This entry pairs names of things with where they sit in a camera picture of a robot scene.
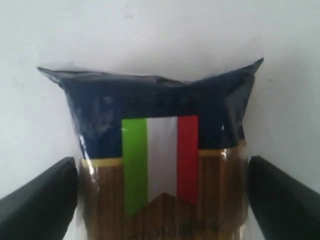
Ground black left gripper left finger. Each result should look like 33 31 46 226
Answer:
0 157 78 240

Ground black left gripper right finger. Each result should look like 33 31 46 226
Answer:
248 156 320 240

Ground spaghetti pack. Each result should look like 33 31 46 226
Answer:
39 59 263 240

